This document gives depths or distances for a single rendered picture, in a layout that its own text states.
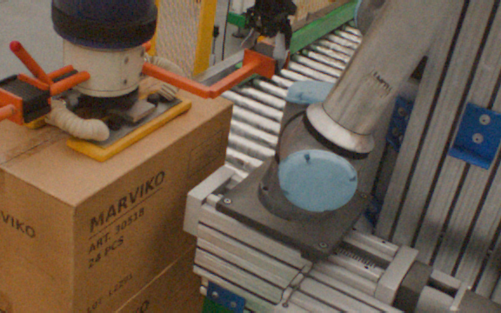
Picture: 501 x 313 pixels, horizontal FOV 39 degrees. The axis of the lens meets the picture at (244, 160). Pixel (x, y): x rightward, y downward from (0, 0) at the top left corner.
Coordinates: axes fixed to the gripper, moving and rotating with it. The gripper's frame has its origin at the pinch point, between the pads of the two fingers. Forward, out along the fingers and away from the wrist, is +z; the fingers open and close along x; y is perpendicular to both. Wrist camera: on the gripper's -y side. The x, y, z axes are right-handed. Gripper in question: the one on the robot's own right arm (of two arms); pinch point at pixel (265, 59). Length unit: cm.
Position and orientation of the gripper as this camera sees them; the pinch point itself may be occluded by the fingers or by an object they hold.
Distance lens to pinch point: 173.7
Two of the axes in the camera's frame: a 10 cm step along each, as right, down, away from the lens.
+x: 8.6, 3.6, -3.5
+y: -4.9, 4.0, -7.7
